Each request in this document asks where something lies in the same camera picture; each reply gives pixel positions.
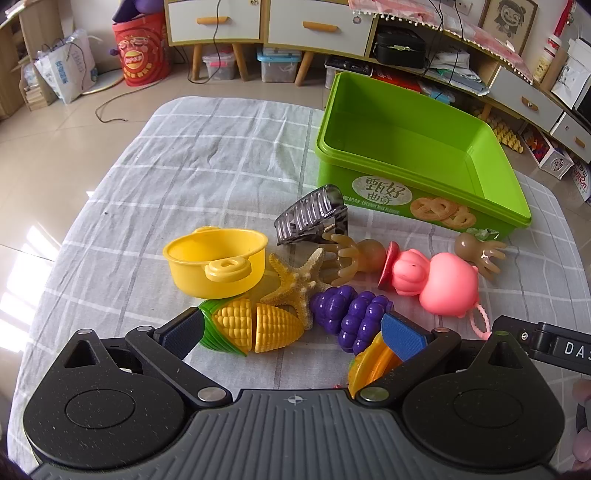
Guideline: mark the person's right hand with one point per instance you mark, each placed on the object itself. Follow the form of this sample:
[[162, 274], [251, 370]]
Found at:
[[581, 394]]

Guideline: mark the white bottle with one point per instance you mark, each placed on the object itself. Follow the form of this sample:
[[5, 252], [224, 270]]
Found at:
[[547, 60]]

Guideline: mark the purple bag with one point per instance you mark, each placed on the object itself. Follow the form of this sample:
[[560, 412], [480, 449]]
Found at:
[[134, 9]]

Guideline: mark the white paper bag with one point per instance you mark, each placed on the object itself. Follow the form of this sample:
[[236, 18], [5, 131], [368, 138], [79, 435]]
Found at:
[[69, 69]]

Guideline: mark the tan starfish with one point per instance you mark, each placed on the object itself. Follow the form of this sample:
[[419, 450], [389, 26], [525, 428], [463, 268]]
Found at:
[[295, 282]]

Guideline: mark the clear storage box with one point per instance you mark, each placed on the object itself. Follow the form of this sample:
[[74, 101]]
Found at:
[[348, 71]]

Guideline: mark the red box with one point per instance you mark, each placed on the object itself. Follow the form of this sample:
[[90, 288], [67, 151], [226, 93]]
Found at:
[[401, 76]]

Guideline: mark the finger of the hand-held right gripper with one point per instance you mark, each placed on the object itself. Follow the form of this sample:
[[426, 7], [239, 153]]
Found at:
[[517, 325]]

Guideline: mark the orange toy fruit slice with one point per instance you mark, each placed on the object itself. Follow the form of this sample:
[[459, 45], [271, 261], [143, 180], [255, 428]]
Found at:
[[369, 364]]

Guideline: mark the brown head massager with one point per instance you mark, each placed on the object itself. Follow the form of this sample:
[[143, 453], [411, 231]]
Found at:
[[471, 247], [369, 254]]

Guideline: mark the wooden side shelf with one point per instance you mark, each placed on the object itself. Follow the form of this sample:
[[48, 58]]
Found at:
[[23, 55]]

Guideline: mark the pink pig toy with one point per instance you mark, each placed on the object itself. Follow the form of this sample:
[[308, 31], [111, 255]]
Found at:
[[443, 281]]

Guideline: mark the yellow toy pot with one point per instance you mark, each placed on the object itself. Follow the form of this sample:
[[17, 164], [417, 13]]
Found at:
[[198, 277]]

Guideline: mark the white cabinet drawer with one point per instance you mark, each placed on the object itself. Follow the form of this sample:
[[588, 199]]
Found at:
[[286, 27], [240, 21], [565, 131], [508, 90]]

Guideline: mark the yellow toy stack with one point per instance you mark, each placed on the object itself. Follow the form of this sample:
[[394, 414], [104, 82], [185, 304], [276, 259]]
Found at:
[[505, 133]]

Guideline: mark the clear box with blue lid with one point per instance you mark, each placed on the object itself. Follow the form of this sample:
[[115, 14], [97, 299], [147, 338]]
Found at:
[[279, 67]]

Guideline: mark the grey checked tablecloth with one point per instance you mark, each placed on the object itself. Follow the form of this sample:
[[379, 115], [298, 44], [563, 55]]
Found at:
[[184, 161]]

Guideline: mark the clear box with white lid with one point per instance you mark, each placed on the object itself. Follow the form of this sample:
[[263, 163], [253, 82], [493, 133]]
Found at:
[[220, 67]]

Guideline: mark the round white base plate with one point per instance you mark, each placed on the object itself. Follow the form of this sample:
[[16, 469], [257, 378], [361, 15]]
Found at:
[[108, 82]]

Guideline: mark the wooden cabinet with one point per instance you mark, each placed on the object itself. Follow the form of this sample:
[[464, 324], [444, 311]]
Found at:
[[265, 46]]

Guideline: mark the red printed bucket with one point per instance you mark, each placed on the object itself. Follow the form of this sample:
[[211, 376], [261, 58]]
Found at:
[[143, 55]]

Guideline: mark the pink lace cloth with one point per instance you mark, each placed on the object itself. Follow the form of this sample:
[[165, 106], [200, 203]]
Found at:
[[485, 41]]

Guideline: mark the stack of papers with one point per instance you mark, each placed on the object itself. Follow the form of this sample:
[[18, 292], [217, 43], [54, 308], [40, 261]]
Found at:
[[455, 69]]

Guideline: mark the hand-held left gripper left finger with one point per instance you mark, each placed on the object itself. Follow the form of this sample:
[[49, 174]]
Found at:
[[182, 330]]

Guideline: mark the green plastic box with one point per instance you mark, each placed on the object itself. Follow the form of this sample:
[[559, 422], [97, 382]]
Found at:
[[369, 194]]

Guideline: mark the white printed carton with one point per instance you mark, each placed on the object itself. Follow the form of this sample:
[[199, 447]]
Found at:
[[554, 159]]

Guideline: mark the dark hair claw clip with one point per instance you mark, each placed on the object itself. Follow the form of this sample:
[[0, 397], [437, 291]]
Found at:
[[300, 221]]

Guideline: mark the black bag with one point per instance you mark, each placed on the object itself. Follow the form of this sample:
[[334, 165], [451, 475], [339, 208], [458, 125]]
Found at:
[[399, 50]]

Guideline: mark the toy corn cob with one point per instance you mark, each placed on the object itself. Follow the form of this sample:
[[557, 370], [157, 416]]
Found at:
[[272, 327]]

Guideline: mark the framed cartoon picture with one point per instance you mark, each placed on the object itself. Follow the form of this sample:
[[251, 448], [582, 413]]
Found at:
[[508, 23]]

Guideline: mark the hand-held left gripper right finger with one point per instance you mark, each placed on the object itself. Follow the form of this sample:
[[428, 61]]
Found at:
[[404, 337]]

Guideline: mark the purple toy grapes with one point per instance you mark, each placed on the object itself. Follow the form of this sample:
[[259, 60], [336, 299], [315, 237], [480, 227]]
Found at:
[[355, 323]]

